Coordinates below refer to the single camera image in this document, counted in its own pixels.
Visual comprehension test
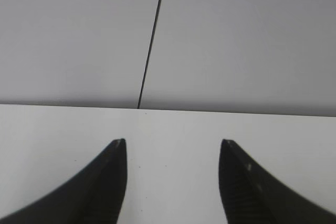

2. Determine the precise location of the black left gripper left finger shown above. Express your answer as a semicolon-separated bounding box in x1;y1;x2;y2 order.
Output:
1;139;127;223

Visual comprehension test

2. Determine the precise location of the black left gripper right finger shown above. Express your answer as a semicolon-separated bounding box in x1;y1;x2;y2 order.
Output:
219;140;335;223

